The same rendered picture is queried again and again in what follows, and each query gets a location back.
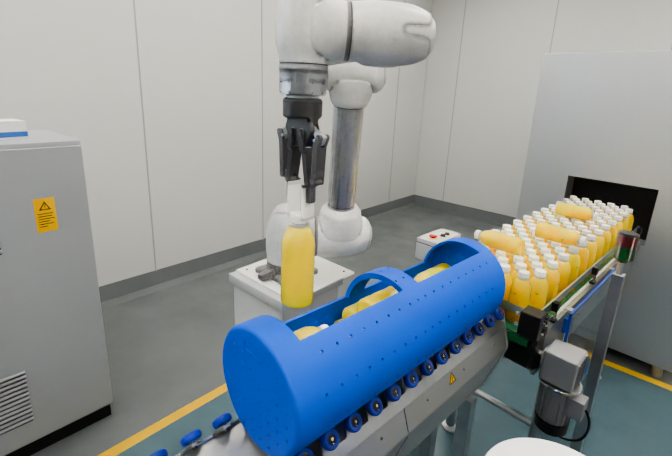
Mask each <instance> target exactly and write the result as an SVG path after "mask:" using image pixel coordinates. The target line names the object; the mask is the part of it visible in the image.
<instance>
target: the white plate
mask: <svg viewBox="0 0 672 456"><path fill-rule="evenodd" d="M485 456H585V455H583V454H581V453H579V452H577V451H575V450H573V449H571V448H569V447H566V446H564V445H561V444H558V443H555V442H551V441H547V440H543V439H536V438H514V439H509V440H506V441H503V442H501V443H499V444H497V445H495V446H494V447H493V448H491V449H490V450H489V452H488V453H487V454H486V455H485Z"/></svg>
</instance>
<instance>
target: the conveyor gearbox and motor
mask: <svg viewBox="0 0 672 456"><path fill-rule="evenodd" d="M587 354H588V353H587V351H585V350H582V349H580V348H578V347H575V346H573V345H570V344H568V343H566V342H563V341H561V340H559V339H556V340H555V341H554V342H553V343H552V344H551V345H548V346H547V347H546V348H545V350H542V353H541V355H540V368H541V370H540V371H539V374H538V378H539V380H540V382H541V383H540V388H539V393H538V397H537V402H536V407H535V409H536V410H535V415H534V423H535V425H536V426H537V427H538V428H539V429H540V430H541V431H542V432H544V433H545V434H547V435H550V436H553V437H559V438H561V439H563V440H566V441H571V442H578V441H581V440H583V439H584V438H585V437H586V436H587V434H588V433H589V430H590V425H591V421H590V416H589V413H588V411H587V410H586V409H587V405H588V401H589V397H587V396H585V395H583V394H581V392H582V384H581V383H580V382H581V381H582V380H583V375H584V371H585V367H586V362H587V358H588V355H587ZM585 413H586V416H587V420H588V424H587V429H586V432H585V433H584V435H583V436H582V437H580V438H578V439H568V438H565V437H562V436H564V435H566V433H567V430H568V426H569V424H570V419H571V418H572V419H573V420H575V421H577V422H579V423H580V422H581V421H582V419H583V417H584V416H585Z"/></svg>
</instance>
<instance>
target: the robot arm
mask: <svg viewBox="0 0 672 456"><path fill-rule="evenodd" d="M435 36H436V23H435V20H434V19H433V18H432V17H431V14H430V13H429V12H427V11H426V10H424V9H422V8H420V7H418V6H415V5H412V4H408V3H402V2H394V1H382V0H364V1H345V0H278V2H277V9H276V18H275V41H276V48H277V51H278V55H279V63H280V64H279V92H280V93H281V94H286V97H284V99H283V116H284V117H286V118H287V122H286V126H285V127H284V128H278V129H277V134H278V139H279V162H280V176H281V177H284V178H285V180H286V182H287V203H282V204H279V205H278V206H276V208H275V209H274V211H273V212H272V214H271V217H270V219H269V223H268V226H267V231H266V252H267V264H265V265H262V266H258V267H256V268H255V272H256V273H259V274H258V278H259V280H260V281H265V280H270V279H271V280H273V281H275V282H277V283H278V284H279V285H280V286H281V258H282V256H281V244H282V239H283V235H284V233H285V231H286V229H287V227H288V226H290V225H289V222H290V212H292V211H301V221H305V220H308V222H309V227H310V228H311V230H312V232H313V235H314V239H315V256H322V257H344V256H352V255H356V254H359V253H361V252H363V251H365V250H366V249H367V248H368V247H369V246H370V244H371V240H372V227H371V225H370V223H369V221H368V220H367V219H366V218H365V217H363V216H361V210H360V208H359V207H358V206H357V205H356V204H355V195H356V184H357V174H358V163H359V153H360V146H361V135H362V125H363V114H364V108H365V107H366V106H367V104H368V103H369V101H370V98H371V96H372V94H373V93H378V92H379V91H380V90H381V89H383V87H384V85H385V84H386V81H387V68H394V67H398V66H407V65H412V64H415V63H418V62H421V61H423V60H424V59H426V58H427V56H428V55H430V54H431V52H432V51H433V48H434V43H435ZM327 90H329V95H330V100H331V102H332V104H333V105H334V106H333V123H332V139H331V156H330V172H329V189H328V202H326V203H325V204H324V205H323V206H322V208H321V211H320V214H319V216H314V203H315V200H316V198H315V197H316V196H315V195H316V186H318V185H323V184H324V175H325V163H326V150H327V145H328V142H329V139H330V136H329V135H328V134H325V135H324V134H323V133H322V132H320V128H319V124H318V120H319V119H320V118H321V117H322V106H323V101H322V99H320V96H325V95H326V94H327ZM305 147H309V148H305ZM301 155H302V166H303V177H304V185H301V181H300V179H301V178H300V177H298V175H299V168H300V161H301ZM285 170H286V171H285ZM300 192H301V205H300Z"/></svg>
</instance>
